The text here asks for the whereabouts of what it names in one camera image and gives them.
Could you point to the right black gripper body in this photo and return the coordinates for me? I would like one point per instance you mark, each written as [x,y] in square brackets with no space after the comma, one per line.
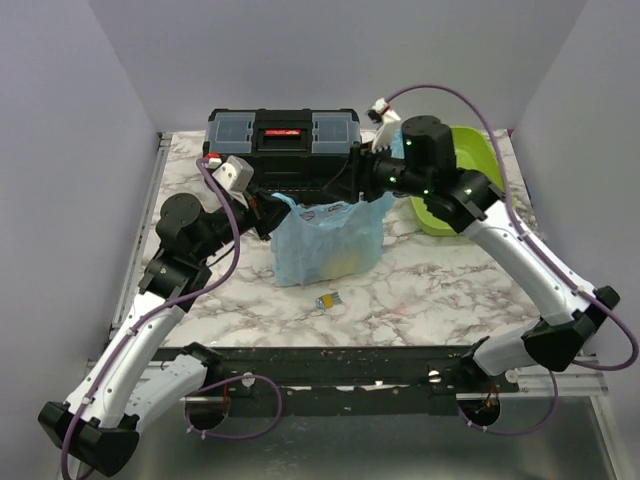
[374,166]

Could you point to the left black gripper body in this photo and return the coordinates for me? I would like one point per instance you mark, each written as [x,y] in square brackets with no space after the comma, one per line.
[257,215]

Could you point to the blue plastic bag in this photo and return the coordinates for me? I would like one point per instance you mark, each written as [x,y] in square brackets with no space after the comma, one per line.
[326,242]

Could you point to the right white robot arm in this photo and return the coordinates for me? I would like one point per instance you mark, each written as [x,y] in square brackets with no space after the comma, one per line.
[571,309]

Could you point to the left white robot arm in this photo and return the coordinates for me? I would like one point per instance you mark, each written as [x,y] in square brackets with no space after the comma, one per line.
[101,421]

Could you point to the black plastic toolbox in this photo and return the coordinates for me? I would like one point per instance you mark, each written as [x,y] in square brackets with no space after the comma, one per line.
[292,152]

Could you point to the small yellow metal clip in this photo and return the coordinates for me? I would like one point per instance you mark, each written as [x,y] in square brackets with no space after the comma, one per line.
[328,301]

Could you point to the green plastic tray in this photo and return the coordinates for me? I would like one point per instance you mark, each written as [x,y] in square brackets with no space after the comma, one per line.
[473,151]

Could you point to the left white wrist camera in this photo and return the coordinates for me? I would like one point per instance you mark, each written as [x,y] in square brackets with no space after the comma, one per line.
[232,173]

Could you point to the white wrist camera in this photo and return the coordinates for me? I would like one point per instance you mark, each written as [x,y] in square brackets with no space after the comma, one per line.
[386,120]
[232,173]

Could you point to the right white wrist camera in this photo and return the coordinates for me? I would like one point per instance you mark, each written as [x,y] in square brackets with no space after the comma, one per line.
[386,120]

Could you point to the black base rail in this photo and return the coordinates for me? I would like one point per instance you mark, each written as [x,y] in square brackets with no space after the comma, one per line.
[340,381]

